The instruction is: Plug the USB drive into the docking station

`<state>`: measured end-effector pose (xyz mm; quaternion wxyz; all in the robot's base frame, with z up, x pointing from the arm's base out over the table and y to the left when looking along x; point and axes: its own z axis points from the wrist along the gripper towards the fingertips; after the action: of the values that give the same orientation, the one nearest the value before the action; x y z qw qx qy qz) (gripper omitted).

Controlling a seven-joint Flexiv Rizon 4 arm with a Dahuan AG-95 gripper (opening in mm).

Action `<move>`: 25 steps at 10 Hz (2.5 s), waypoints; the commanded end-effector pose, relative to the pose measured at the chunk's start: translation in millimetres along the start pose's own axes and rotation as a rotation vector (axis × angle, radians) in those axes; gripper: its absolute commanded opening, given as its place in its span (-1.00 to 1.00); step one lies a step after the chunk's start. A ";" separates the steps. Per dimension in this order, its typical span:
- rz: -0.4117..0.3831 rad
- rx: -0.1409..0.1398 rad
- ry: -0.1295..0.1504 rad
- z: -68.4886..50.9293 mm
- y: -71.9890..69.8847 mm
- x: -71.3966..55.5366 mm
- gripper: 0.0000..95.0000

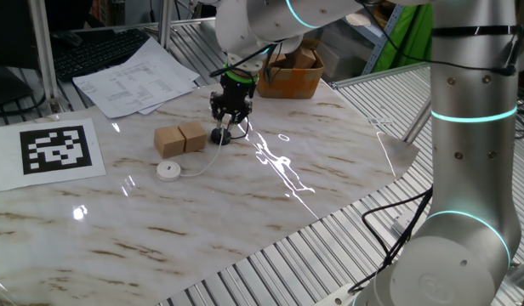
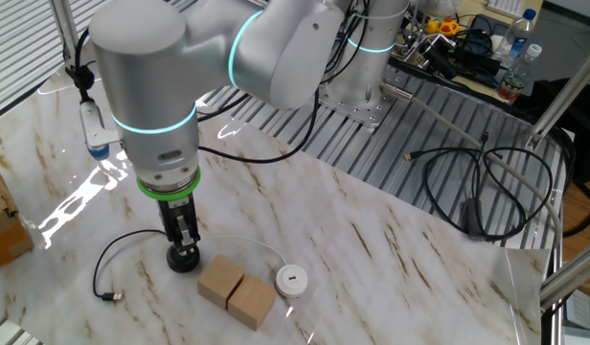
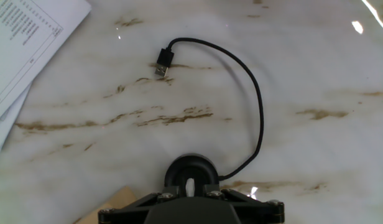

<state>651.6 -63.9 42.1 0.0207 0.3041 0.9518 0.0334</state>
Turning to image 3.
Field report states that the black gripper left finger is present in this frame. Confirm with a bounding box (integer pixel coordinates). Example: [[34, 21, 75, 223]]
[[98, 185, 180, 224]]

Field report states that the black round docking station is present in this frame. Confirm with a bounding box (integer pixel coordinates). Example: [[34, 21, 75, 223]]
[[164, 154, 219, 191]]

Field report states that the marble patterned sheet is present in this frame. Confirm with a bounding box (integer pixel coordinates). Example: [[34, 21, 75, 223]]
[[0, 0, 383, 224]]

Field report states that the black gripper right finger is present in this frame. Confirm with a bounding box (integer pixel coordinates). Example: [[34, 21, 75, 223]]
[[203, 185, 285, 224]]

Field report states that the black dock usb cable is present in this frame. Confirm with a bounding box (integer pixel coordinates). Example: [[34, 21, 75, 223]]
[[154, 37, 265, 182]]

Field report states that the printed white paper sheet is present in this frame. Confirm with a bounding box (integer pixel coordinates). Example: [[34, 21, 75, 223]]
[[0, 0, 92, 126]]

